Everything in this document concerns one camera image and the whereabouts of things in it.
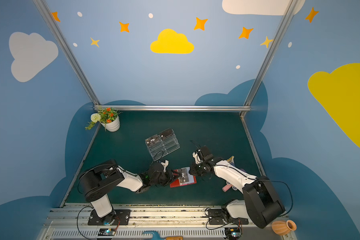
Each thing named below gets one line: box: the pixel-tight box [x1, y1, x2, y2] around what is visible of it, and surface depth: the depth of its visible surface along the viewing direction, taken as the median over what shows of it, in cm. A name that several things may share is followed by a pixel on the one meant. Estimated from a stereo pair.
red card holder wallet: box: [169, 167, 197, 188], surface depth 88 cm
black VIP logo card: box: [145, 134, 160, 146], surface depth 96 cm
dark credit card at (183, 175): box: [178, 168, 189, 183], surface depth 90 cm
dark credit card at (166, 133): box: [160, 128, 174, 138], surface depth 100 cm
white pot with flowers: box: [84, 107, 122, 132], surface depth 102 cm
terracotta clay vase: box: [271, 219, 298, 236], surface depth 64 cm
